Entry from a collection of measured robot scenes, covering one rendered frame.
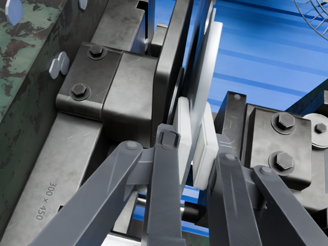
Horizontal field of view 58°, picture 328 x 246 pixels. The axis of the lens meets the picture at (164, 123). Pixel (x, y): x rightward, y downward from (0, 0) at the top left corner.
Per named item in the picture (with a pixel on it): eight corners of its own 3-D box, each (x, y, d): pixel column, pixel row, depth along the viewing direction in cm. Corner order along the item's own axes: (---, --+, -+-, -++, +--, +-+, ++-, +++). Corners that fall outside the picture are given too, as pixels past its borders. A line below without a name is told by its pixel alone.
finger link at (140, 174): (170, 193, 15) (112, 183, 15) (172, 145, 20) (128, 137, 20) (175, 169, 15) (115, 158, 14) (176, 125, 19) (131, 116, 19)
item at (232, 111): (192, 204, 39) (233, 214, 39) (214, 83, 48) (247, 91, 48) (179, 222, 54) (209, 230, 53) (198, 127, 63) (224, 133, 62)
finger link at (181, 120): (180, 187, 17) (167, 185, 17) (180, 132, 23) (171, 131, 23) (192, 142, 16) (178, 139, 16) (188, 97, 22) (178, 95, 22)
